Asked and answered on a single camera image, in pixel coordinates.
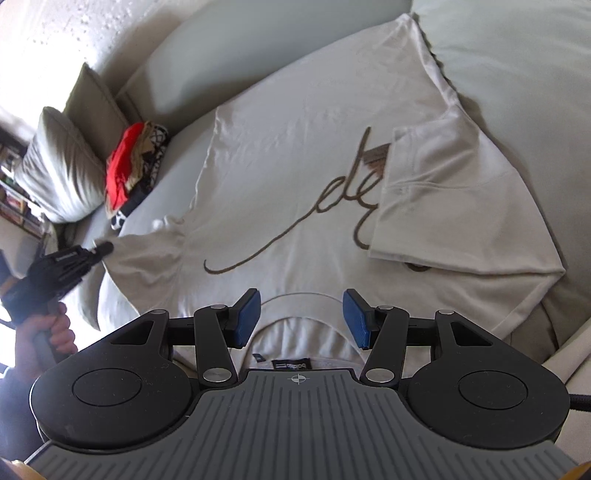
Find red and patterned clothes pile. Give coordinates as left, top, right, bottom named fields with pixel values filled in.
left=110, top=122, right=171, bottom=232

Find olive grey pillow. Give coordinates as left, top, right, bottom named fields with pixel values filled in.
left=62, top=62, right=132, bottom=139

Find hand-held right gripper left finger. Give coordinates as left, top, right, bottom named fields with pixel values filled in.
left=83, top=288, right=262, bottom=386

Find white t-shirt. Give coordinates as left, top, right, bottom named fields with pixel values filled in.
left=95, top=13, right=566, bottom=370

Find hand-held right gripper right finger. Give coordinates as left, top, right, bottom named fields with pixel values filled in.
left=344, top=288, right=511, bottom=386

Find light grey pillow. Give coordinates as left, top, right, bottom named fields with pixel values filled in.
left=14, top=106, right=109, bottom=224

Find tan garment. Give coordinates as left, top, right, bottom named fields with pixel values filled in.
left=124, top=122, right=162, bottom=192

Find bookshelf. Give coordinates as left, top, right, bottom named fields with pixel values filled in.
left=0, top=124, right=51, bottom=241

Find grey sofa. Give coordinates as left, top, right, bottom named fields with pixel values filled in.
left=46, top=0, right=591, bottom=384

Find person's left hand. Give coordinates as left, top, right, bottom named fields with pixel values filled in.
left=16, top=302, right=77, bottom=365

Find person's left forearm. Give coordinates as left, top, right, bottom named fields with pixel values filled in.
left=0, top=332, right=42, bottom=462

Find red garment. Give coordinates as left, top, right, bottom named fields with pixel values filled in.
left=105, top=122, right=146, bottom=210

